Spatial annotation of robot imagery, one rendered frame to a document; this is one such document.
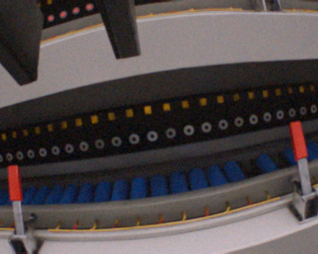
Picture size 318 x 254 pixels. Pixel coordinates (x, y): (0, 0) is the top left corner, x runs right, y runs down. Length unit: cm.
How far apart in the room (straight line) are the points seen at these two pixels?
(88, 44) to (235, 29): 12
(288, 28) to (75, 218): 27
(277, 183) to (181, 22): 18
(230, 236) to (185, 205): 6
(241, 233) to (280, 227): 4
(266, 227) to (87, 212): 17
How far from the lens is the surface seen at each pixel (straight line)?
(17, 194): 32
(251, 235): 29
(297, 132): 31
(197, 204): 33
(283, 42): 31
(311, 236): 30
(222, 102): 43
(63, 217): 35
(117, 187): 39
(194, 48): 28
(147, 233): 31
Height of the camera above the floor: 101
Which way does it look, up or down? 6 degrees up
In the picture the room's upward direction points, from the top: 9 degrees counter-clockwise
